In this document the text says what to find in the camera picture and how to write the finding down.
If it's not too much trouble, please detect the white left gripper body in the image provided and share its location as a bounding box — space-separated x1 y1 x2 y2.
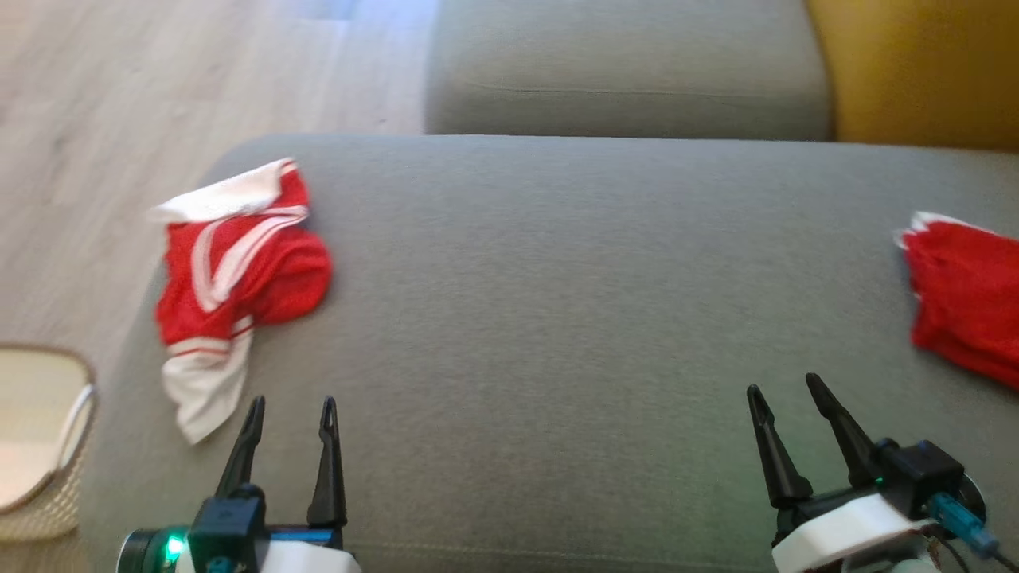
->
174 521 364 573

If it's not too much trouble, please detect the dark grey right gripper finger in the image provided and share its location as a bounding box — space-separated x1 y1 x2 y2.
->
746 384 814 510
805 372 880 488

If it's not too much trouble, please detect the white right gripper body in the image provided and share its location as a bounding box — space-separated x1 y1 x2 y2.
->
769 481 940 573

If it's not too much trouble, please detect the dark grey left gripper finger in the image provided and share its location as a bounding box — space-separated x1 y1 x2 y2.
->
215 396 266 498
307 396 348 528

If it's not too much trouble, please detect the red white striped garment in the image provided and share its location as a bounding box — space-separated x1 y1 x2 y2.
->
148 158 334 445

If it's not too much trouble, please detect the red jersey with number print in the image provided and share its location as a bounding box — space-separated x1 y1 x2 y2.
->
896 211 1019 391

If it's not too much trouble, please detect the beige woven laundry basket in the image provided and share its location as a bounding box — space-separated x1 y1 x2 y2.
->
0 344 100 544

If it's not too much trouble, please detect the grey fabric sofa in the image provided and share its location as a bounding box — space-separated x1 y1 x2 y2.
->
80 134 1019 573

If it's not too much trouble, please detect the large yellow sofa backrest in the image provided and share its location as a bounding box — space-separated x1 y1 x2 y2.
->
806 0 1019 152

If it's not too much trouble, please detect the grey sofa seat cushion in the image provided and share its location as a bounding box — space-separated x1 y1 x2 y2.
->
424 0 835 142

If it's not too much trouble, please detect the blue camera cable plug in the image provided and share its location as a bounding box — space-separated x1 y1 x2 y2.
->
927 492 1001 559

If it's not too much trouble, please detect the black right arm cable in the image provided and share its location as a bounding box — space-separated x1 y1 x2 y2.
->
931 535 1019 573

